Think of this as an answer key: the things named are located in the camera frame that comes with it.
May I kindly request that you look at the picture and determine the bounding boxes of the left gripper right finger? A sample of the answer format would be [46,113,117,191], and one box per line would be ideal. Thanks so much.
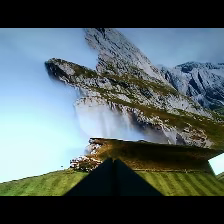
[114,157,163,197]

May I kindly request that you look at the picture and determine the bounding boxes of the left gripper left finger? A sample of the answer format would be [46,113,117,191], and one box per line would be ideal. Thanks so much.
[64,157,115,197]

